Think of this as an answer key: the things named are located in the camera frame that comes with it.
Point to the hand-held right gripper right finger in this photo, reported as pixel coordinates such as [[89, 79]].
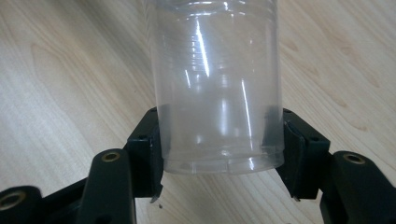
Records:
[[306, 158]]

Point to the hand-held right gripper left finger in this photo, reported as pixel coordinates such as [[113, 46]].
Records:
[[144, 155]]

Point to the single clear plastic cup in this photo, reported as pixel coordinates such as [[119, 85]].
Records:
[[214, 93]]

